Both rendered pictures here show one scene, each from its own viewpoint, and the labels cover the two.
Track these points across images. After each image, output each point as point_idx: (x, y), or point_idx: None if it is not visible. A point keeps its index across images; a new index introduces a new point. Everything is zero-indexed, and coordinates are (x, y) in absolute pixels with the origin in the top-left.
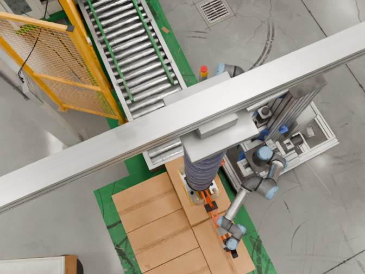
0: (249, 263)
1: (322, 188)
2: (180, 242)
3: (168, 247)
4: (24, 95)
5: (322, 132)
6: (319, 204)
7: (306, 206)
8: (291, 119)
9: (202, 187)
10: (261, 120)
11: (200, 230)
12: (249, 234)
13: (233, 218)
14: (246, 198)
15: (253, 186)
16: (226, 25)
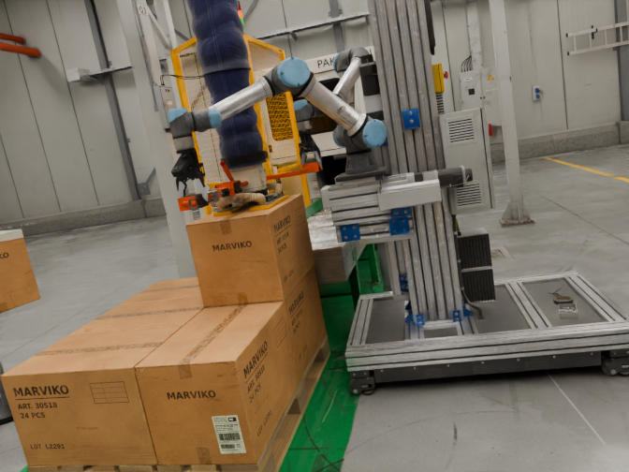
0: (232, 352)
1: (581, 430)
2: (166, 317)
3: (141, 319)
4: (154, 99)
5: (599, 317)
6: (553, 452)
7: (509, 447)
8: (414, 82)
9: (224, 125)
10: (363, 82)
11: (211, 312)
12: (323, 450)
13: (316, 420)
14: (371, 403)
15: (272, 68)
16: (493, 263)
